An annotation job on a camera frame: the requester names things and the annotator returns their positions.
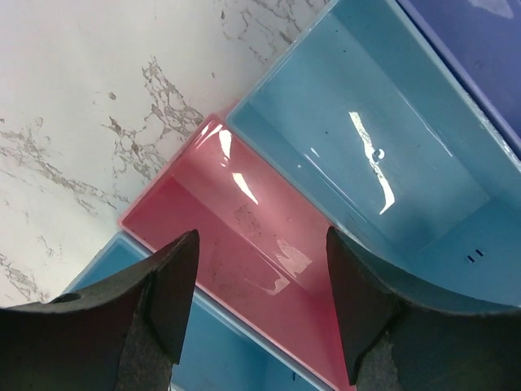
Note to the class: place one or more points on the pink bin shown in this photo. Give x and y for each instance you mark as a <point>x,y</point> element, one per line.
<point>262,249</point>

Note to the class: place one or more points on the medium blue bin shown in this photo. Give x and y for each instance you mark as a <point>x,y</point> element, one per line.
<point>365,120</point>

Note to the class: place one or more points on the purple bin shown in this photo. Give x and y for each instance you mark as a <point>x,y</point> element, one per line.
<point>480,42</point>

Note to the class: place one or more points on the light blue bin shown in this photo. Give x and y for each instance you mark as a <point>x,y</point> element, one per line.
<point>221,352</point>

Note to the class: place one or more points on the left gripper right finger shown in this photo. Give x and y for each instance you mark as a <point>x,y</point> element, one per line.
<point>399,332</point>

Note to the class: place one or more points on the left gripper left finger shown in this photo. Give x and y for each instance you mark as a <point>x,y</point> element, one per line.
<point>124,332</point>

